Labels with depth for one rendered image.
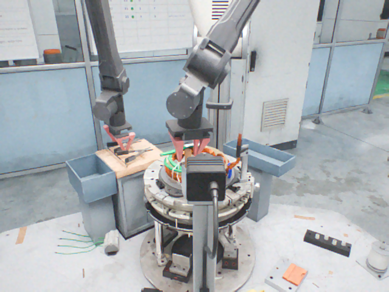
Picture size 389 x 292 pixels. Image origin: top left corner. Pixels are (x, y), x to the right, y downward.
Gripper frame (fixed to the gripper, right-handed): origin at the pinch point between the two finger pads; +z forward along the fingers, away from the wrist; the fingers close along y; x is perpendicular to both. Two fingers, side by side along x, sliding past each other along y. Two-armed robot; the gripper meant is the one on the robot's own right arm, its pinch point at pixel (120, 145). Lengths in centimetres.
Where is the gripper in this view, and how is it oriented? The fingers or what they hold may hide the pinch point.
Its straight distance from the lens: 115.9
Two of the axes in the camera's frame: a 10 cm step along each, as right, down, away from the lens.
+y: 5.9, 4.1, -6.9
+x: 8.0, -2.9, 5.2
